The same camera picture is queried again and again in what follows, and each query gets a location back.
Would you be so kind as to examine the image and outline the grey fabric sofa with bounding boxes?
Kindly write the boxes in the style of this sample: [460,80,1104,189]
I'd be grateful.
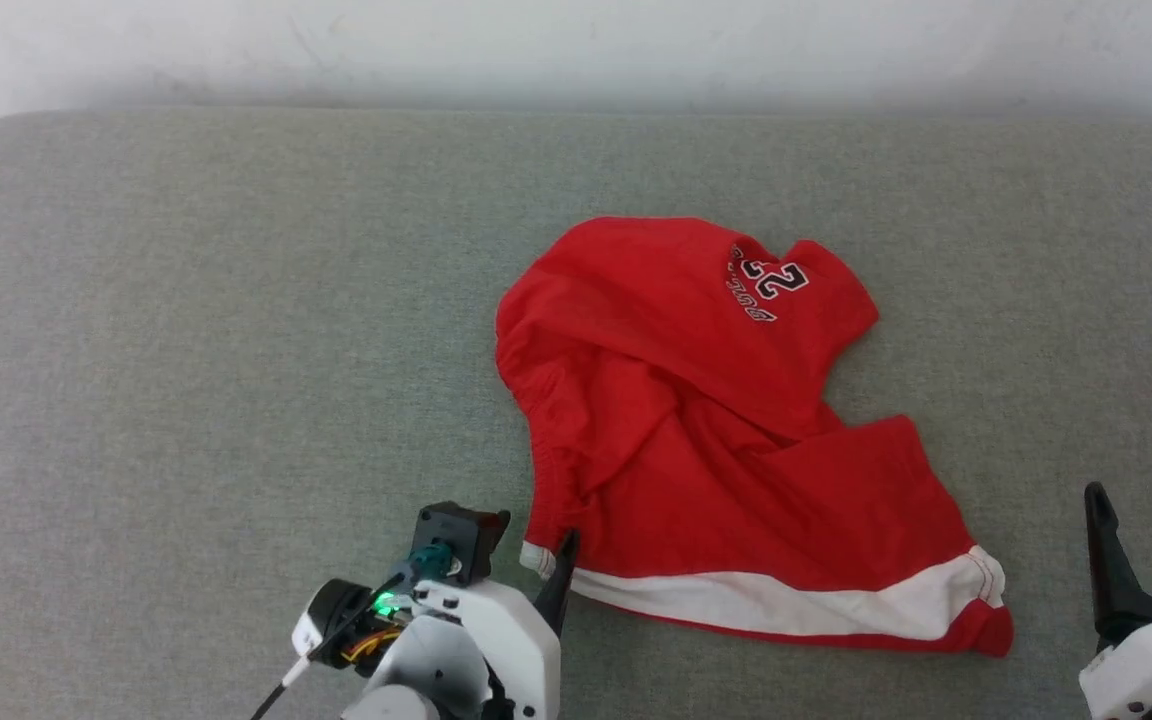
[0,108,1152,720]

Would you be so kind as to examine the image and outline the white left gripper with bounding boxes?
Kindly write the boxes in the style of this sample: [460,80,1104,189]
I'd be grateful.
[406,529,581,720]

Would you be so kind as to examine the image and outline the red shorts with white trim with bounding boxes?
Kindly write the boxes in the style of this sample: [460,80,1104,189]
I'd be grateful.
[494,215,1016,659]

